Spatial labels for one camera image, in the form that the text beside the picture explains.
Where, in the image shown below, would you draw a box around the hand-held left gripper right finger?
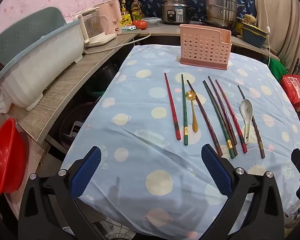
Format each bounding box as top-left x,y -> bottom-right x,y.
201,144 -> 285,240

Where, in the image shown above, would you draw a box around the red plastic bag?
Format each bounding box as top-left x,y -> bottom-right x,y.
281,74 -> 300,104

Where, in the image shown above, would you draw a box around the clear plastic food container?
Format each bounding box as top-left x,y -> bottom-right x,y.
147,17 -> 162,27

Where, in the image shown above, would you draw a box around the silver rice cooker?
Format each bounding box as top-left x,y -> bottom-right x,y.
162,0 -> 190,25

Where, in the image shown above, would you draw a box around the dark brown chopstick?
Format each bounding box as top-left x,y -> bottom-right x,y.
237,85 -> 265,159

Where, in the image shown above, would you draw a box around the teal perforated lid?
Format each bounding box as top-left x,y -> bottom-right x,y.
0,7 -> 67,65

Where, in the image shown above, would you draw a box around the red tomato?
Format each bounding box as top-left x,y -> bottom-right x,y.
133,19 -> 148,29

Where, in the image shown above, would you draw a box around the white power cord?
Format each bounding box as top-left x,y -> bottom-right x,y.
84,32 -> 151,55

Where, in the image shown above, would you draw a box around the glass kettle with white base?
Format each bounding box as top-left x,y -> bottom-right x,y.
72,7 -> 117,48

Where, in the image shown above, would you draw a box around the white cable with switch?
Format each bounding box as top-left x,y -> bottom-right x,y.
261,0 -> 273,65

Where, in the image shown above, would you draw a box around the gold flower spoon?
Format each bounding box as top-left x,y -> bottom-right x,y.
185,90 -> 198,133

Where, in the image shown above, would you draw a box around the yellow label oil bottle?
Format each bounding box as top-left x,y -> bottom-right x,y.
120,0 -> 132,27

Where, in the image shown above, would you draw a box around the beige curtain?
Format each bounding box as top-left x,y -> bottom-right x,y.
255,0 -> 300,68

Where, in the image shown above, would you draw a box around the white ceramic spoon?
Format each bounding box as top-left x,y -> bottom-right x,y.
240,99 -> 254,144

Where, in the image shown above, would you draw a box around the blue planet print tablecloth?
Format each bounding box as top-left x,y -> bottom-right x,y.
61,44 -> 300,240

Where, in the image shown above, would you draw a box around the pink perforated utensil basket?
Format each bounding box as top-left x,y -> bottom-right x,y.
179,24 -> 232,70

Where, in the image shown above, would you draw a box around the green plastic bag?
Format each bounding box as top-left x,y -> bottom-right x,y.
269,57 -> 288,80

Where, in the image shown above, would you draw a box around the yellow cooking oil bottle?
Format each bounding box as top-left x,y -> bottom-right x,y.
131,0 -> 145,22

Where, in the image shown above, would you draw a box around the white dish drainer tub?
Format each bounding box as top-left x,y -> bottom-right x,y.
0,20 -> 87,111

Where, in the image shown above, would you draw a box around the green chopstick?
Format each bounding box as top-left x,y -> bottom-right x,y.
181,74 -> 188,146
202,80 -> 235,159

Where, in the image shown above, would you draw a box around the pink electric kettle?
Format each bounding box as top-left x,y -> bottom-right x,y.
94,0 -> 122,35

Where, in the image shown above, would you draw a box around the red plastic basin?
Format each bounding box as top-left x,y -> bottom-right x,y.
0,117 -> 27,196

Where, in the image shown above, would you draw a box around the stainless steel steamer pot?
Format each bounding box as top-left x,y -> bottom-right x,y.
204,0 -> 238,28

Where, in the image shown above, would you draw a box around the red chopstick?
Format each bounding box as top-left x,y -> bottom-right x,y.
215,79 -> 248,154
164,72 -> 181,141

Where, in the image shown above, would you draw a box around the stacked blue containers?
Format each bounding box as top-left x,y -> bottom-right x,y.
241,21 -> 268,48

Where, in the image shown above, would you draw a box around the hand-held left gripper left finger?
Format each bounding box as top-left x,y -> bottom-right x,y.
18,145 -> 102,240

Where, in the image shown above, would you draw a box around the maroon chopstick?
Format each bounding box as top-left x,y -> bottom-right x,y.
208,76 -> 238,156
187,79 -> 223,156

